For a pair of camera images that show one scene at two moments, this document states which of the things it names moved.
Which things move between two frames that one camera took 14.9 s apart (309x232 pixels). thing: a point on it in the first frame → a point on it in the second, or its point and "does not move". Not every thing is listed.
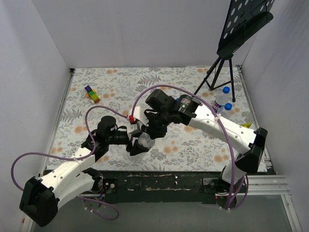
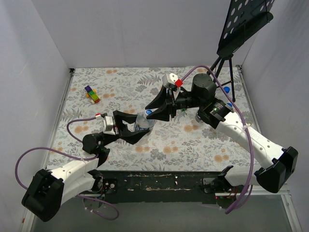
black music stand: [245, 18] does not move
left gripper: [134, 145] → [118, 126]
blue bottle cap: [226, 90] does not move
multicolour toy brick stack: [91, 94] does not move
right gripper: [157, 130] → [172, 102]
